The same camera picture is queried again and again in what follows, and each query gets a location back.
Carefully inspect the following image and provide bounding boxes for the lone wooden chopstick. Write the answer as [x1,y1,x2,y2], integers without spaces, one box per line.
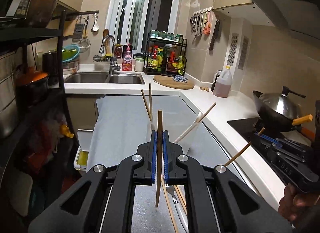
[224,141,252,167]

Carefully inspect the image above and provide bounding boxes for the chrome kitchen faucet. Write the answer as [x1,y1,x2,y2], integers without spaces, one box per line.
[99,34,120,75]

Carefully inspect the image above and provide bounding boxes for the hanging kitchen utensils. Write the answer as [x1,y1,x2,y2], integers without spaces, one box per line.
[190,7,213,38]

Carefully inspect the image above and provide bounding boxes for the person's right hand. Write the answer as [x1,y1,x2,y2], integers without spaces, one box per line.
[278,184,319,223]

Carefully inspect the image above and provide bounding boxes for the black gas stove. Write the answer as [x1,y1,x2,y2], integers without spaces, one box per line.
[227,117,316,174]

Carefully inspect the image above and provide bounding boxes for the black wok with lid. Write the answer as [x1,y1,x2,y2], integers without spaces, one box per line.
[253,86,313,132]

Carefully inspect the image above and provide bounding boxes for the grey fabric mat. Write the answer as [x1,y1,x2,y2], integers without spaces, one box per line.
[87,95,229,232]

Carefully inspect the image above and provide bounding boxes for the white pedal trash bin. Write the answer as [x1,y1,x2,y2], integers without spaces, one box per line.
[73,130,93,176]

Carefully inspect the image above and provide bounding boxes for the plastic oil jug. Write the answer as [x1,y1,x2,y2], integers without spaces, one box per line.
[213,65,233,97]

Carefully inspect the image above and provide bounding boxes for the round wooden cutting board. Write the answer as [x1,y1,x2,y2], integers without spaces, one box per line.
[153,75,195,90]

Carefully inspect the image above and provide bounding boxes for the stainless steel sink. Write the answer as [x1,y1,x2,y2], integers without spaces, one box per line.
[64,72,145,84]

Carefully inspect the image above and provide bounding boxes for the blue checkered cloth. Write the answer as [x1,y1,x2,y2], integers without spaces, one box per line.
[173,75,188,83]

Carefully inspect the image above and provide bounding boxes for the black shelving unit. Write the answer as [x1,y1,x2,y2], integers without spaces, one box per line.
[1,13,99,232]

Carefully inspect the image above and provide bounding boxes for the red dish soap bottle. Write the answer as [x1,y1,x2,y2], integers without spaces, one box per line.
[121,43,132,71]

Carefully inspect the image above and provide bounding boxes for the black spice rack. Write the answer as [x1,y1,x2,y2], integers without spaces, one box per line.
[143,30,188,76]

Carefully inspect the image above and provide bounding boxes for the hanging black cleaver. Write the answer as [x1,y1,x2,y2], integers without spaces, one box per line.
[209,19,220,51]

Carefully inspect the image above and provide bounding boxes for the green colander bowl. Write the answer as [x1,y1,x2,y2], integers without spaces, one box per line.
[62,44,80,62]

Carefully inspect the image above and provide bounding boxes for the metal box grater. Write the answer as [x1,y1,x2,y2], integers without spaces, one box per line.
[72,17,85,44]

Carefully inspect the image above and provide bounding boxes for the white hanging ladle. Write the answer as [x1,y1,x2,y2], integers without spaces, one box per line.
[91,13,99,32]

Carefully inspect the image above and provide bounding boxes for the brown wooden bowl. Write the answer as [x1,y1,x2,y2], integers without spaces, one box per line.
[27,0,57,28]

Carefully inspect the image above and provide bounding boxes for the white handled metal fork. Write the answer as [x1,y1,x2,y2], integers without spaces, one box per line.
[165,184,189,232]

